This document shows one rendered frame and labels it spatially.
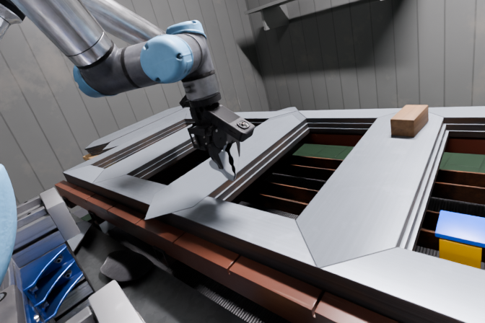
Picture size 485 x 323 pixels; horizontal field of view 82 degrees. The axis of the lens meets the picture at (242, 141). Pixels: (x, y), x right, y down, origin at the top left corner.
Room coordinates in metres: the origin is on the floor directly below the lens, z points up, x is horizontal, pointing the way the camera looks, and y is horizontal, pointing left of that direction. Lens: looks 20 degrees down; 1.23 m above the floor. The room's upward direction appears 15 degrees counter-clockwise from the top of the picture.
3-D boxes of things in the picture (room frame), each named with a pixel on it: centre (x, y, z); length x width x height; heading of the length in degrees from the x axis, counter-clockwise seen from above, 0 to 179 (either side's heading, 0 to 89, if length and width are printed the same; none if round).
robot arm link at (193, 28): (0.62, 0.06, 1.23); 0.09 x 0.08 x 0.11; 166
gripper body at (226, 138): (0.63, 0.06, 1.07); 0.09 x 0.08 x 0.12; 45
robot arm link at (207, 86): (0.62, 0.06, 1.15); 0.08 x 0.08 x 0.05
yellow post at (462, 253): (0.33, -0.29, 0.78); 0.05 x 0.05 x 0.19; 45
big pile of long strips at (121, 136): (1.81, 0.55, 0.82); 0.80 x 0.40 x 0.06; 135
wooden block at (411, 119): (0.73, -0.48, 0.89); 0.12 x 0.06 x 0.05; 128
